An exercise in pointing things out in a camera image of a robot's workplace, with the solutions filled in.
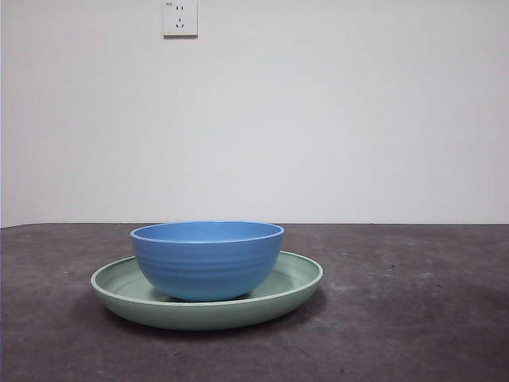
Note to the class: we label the pale green round plate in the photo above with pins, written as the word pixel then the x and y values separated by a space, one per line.
pixel 199 316

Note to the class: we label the white wall socket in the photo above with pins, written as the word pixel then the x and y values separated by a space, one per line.
pixel 180 20

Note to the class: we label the blue ribbed bowl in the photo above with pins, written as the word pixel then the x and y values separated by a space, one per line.
pixel 207 266

